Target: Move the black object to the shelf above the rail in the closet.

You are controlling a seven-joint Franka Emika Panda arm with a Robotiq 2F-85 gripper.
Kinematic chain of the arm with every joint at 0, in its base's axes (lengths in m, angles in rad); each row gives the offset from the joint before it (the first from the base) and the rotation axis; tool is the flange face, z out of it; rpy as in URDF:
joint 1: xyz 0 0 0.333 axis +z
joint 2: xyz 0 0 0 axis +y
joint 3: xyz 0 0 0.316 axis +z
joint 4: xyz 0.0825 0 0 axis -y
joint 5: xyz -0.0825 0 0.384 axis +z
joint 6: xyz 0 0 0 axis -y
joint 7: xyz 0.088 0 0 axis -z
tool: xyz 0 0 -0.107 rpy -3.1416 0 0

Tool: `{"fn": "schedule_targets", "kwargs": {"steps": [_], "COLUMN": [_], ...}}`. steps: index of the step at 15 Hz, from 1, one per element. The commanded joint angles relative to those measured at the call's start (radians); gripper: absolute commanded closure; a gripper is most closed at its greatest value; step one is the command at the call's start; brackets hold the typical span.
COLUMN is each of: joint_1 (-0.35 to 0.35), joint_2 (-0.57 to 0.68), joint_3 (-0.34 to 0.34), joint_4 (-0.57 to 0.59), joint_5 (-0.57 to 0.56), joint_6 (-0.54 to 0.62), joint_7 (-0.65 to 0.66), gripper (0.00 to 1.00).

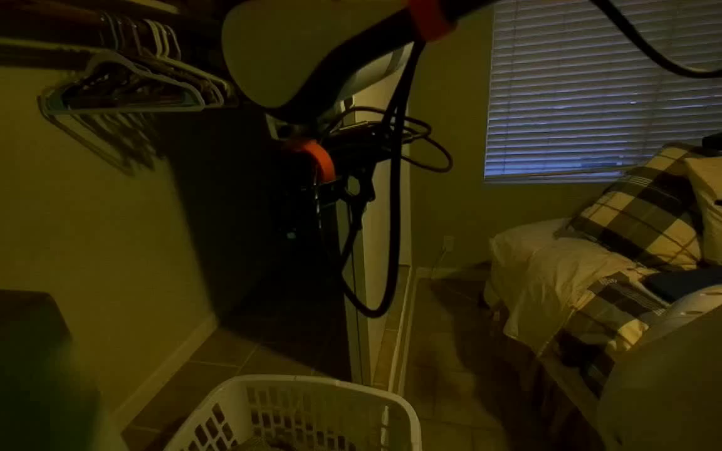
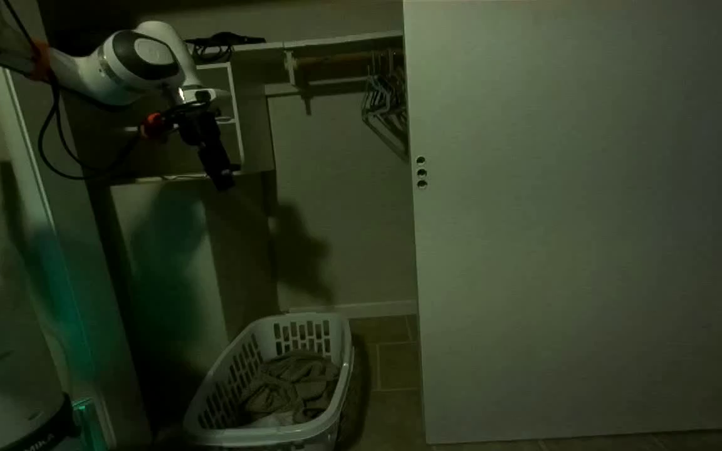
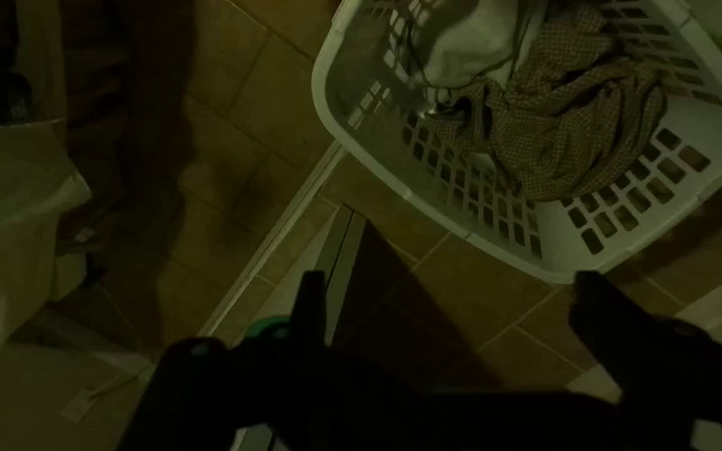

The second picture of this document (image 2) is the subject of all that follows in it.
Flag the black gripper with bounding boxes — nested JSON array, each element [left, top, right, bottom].
[[141, 89, 231, 172]]

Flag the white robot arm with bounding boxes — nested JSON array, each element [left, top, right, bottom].
[[0, 0, 231, 177]]

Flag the white closet shelf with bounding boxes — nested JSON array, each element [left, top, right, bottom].
[[189, 33, 404, 62]]

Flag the white closet sliding door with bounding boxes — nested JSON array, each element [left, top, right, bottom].
[[404, 0, 722, 443]]

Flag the white laundry basket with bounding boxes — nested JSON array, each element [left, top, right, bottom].
[[183, 312, 354, 451]]

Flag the clothes in basket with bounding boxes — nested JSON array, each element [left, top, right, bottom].
[[240, 351, 342, 423]]

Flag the wooden closet rail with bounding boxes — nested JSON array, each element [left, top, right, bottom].
[[264, 73, 382, 101]]

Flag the wire clothes hangers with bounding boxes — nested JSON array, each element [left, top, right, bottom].
[[361, 49, 408, 159]]

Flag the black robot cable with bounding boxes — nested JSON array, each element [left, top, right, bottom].
[[0, 0, 144, 183]]

